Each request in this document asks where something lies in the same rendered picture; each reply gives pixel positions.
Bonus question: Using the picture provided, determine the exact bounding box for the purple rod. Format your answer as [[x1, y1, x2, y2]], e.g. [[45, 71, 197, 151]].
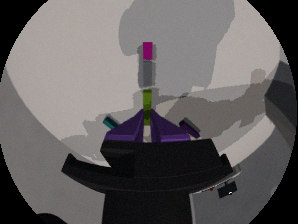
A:
[[179, 120, 200, 139]]

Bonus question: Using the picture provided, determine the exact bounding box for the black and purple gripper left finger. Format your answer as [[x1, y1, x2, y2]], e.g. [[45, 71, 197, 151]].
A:
[[103, 109, 144, 142]]

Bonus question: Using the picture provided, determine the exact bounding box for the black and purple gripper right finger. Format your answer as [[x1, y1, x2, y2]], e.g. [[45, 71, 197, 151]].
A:
[[150, 109, 191, 142]]

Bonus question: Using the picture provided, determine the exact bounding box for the grey rod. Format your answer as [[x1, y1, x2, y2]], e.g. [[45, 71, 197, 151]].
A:
[[143, 61, 152, 86]]

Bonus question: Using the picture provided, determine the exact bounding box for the turquoise rod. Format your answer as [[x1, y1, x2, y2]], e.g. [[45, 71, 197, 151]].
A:
[[103, 116, 118, 129]]

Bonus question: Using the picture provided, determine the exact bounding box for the magenta rod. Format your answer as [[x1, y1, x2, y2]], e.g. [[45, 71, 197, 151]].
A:
[[143, 42, 153, 60]]

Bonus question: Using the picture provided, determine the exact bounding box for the lime green rod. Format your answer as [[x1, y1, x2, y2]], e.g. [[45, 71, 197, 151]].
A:
[[143, 89, 152, 126]]

